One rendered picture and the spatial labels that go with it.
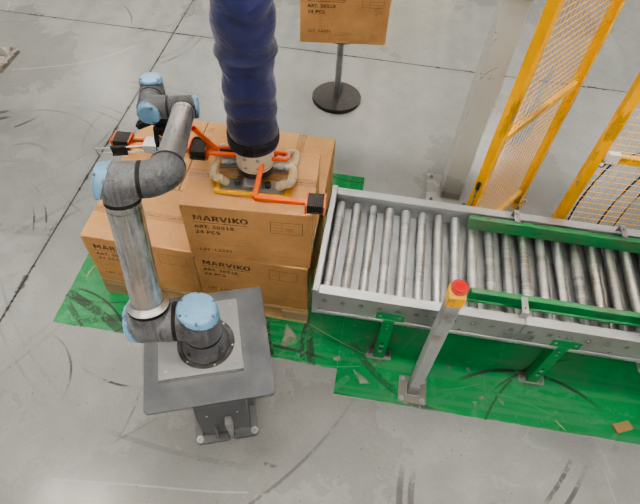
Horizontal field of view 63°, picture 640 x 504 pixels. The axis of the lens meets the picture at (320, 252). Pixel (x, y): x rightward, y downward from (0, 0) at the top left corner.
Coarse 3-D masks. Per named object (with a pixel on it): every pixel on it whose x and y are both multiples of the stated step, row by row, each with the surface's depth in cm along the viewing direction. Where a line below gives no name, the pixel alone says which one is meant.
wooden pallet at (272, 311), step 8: (328, 208) 360; (320, 248) 333; (104, 280) 304; (112, 280) 303; (112, 288) 310; (120, 288) 309; (168, 296) 312; (176, 296) 312; (264, 304) 297; (264, 312) 308; (272, 312) 308; (280, 312) 308; (288, 312) 300; (296, 312) 299; (304, 312) 298; (296, 320) 306; (304, 320) 305
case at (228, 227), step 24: (192, 168) 247; (312, 168) 250; (192, 192) 238; (312, 192) 241; (192, 216) 240; (216, 216) 238; (240, 216) 237; (264, 216) 235; (288, 216) 233; (312, 216) 233; (192, 240) 254; (216, 240) 253; (240, 240) 251; (264, 240) 249; (288, 240) 248; (312, 240) 257; (288, 264) 263
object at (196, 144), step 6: (192, 138) 236; (198, 138) 237; (192, 144) 235; (198, 144) 235; (204, 144) 235; (192, 150) 232; (198, 150) 233; (204, 150) 231; (192, 156) 234; (198, 156) 234; (204, 156) 234
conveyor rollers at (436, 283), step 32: (352, 224) 282; (384, 224) 284; (352, 256) 270; (384, 256) 270; (416, 256) 272; (544, 256) 274; (576, 256) 275; (608, 256) 276; (384, 288) 259; (416, 288) 259; (512, 288) 262; (544, 288) 262; (576, 288) 264
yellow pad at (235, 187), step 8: (216, 184) 239; (232, 184) 238; (240, 184) 238; (264, 184) 239; (272, 184) 239; (216, 192) 237; (224, 192) 237; (232, 192) 236; (240, 192) 236; (248, 192) 236; (264, 192) 236; (272, 192) 236; (280, 192) 236; (288, 192) 237
